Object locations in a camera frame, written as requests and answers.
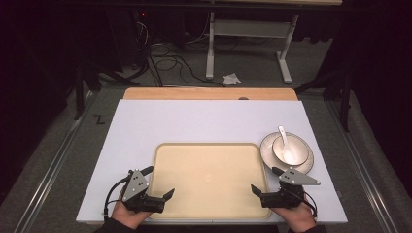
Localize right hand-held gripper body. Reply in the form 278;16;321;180
259;168;322;209

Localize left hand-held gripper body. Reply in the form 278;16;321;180
120;168;167;215

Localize person's right hand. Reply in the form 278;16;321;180
269;200;317;233

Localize person's left hand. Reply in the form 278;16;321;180
111;189;154;229

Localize white ceramic spoon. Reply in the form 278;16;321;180
277;125;301;165

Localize white plate with dark rim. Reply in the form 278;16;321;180
258;131;315;175

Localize white bowl with dark rim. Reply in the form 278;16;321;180
271;134;311;167

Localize beige plastic tray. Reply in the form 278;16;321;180
148;142;273;221

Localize white table cover board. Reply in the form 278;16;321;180
75;99;349;225

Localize wooden table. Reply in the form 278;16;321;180
122;86;299;102

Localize black metal stand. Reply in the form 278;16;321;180
73;61;141;121
293;68;354;133

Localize crumpled white paper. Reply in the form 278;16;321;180
222;72;243;86

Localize black equipment case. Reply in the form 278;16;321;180
105;9;155;74

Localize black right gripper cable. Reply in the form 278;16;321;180
301;190;319;218

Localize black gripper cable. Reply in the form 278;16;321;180
301;190;319;218
103;176;131;223

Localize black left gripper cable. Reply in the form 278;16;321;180
103;176;131;223

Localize metal floor rail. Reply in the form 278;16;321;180
324;99;401;233
12;90;99;233

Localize black floor cables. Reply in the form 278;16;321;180
134;18;228;88

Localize white metal desk frame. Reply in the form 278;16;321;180
199;0;344;84

